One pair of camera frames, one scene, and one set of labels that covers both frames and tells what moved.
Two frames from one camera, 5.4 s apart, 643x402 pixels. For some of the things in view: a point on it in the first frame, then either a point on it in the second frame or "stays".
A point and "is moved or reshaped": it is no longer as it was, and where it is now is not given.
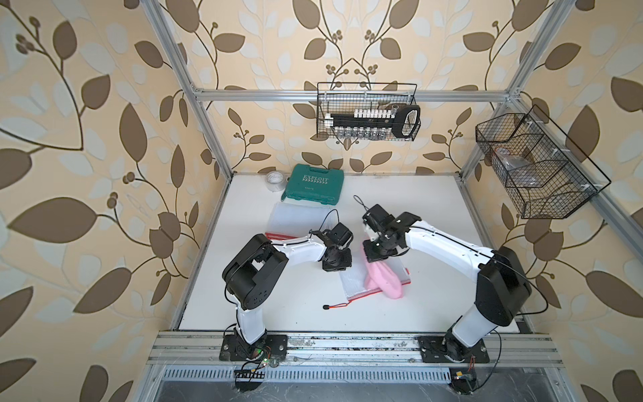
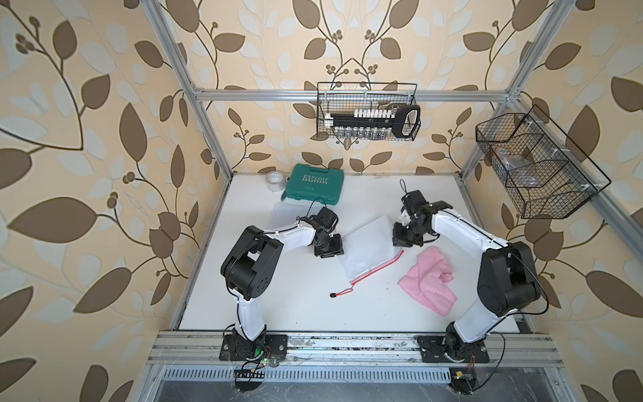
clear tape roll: (275, 181) stays
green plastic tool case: (316, 185) stays
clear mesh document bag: (353, 279) is moved or reshaped
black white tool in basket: (401, 120) stays
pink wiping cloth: (382, 275) → (429, 280)
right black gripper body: (377, 249) → (408, 234)
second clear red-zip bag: (295, 220) stays
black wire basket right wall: (546, 175) stays
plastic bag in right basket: (520, 172) stays
